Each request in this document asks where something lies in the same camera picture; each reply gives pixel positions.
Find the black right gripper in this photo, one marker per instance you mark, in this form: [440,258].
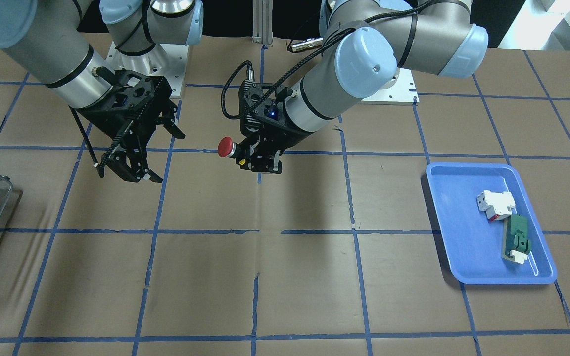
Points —
[98,120]

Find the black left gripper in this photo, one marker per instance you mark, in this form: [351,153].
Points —
[292,134]

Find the red emergency stop button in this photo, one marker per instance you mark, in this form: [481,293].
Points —
[230,149]

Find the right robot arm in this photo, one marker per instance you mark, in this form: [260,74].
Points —
[42,36]

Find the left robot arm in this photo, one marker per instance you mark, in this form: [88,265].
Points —
[364,43]

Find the blue plastic tray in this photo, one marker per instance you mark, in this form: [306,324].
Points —
[473,244]

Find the white electrical module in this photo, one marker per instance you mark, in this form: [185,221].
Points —
[496,205]

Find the green terminal block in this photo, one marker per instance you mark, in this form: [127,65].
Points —
[516,245]

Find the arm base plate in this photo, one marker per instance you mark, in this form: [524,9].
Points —
[168,60]
[401,90]

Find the aluminium frame post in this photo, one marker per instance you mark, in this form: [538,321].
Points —
[262,22]

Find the silver cable connector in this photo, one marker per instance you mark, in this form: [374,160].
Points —
[305,45]

